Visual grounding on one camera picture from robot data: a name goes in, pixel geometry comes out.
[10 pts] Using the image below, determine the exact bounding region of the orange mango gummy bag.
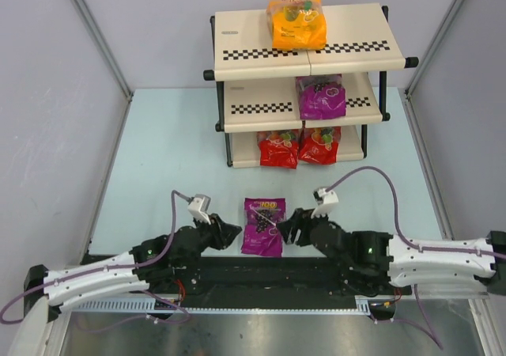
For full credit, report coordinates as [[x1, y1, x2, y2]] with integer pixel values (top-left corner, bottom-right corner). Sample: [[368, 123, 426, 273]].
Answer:
[[266, 0, 327, 51]]

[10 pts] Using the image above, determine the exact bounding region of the grey cable duct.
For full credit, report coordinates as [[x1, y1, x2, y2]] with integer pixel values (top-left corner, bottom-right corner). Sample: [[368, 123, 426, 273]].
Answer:
[[73, 295, 394, 315]]

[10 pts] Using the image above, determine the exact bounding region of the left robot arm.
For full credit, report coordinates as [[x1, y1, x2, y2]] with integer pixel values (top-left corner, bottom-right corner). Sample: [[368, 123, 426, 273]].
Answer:
[[23, 214, 242, 322]]

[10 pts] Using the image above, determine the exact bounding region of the red fruit gummy bag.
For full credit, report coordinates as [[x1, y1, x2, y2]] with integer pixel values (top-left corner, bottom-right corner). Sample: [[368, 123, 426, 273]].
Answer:
[[298, 127, 341, 165], [256, 129, 300, 169]]

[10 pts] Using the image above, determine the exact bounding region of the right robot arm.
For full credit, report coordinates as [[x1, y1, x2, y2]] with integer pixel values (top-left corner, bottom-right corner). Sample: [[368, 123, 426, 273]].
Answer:
[[276, 209, 505, 296]]

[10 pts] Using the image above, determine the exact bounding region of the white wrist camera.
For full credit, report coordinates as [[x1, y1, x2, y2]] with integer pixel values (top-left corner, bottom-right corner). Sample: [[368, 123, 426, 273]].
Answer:
[[187, 194, 211, 225], [311, 187, 339, 218]]

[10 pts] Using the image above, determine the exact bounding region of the beige three-tier shelf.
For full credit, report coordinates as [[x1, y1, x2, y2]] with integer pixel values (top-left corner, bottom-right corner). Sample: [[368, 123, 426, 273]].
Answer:
[[202, 2, 419, 169]]

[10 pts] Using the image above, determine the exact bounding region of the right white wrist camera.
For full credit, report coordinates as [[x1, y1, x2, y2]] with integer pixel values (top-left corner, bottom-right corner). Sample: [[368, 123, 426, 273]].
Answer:
[[311, 187, 339, 218]]

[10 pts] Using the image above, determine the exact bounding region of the purple grape gummy bag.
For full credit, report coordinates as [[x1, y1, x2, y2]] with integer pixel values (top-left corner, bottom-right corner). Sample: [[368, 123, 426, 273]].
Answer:
[[296, 74, 347, 120], [241, 198, 286, 258]]

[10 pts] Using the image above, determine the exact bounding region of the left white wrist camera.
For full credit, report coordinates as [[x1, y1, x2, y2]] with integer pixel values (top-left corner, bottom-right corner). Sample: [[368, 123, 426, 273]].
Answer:
[[187, 194, 211, 225]]

